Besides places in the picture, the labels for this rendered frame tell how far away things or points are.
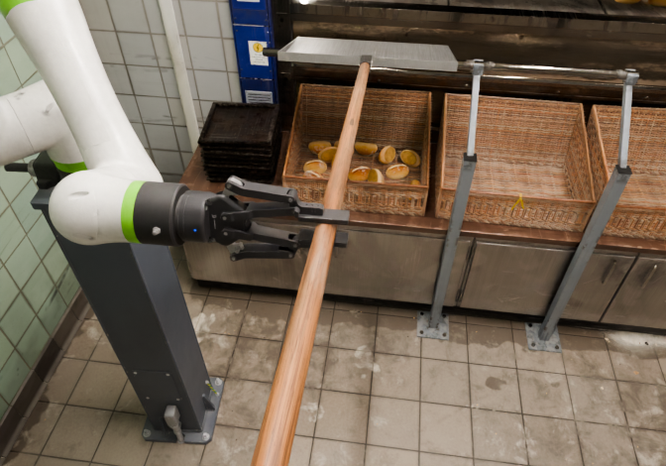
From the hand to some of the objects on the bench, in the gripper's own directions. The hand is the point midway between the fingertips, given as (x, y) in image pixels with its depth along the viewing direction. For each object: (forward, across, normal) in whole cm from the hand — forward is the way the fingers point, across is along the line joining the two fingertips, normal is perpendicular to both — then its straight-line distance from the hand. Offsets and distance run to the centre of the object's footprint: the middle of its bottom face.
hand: (324, 227), depth 77 cm
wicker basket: (+119, +57, -138) cm, 191 cm away
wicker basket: (0, +57, -142) cm, 153 cm away
